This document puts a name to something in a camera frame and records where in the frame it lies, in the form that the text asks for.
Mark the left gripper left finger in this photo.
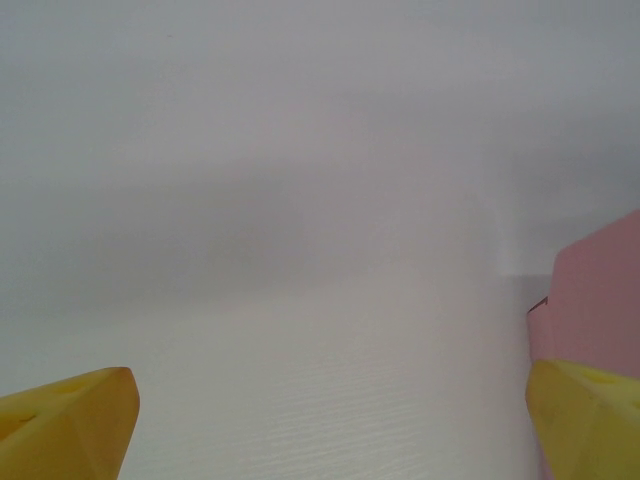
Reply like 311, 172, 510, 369
0, 366, 142, 480

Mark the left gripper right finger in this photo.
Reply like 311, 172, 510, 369
523, 357, 640, 480

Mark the pink paper box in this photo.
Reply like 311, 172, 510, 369
526, 208, 640, 480

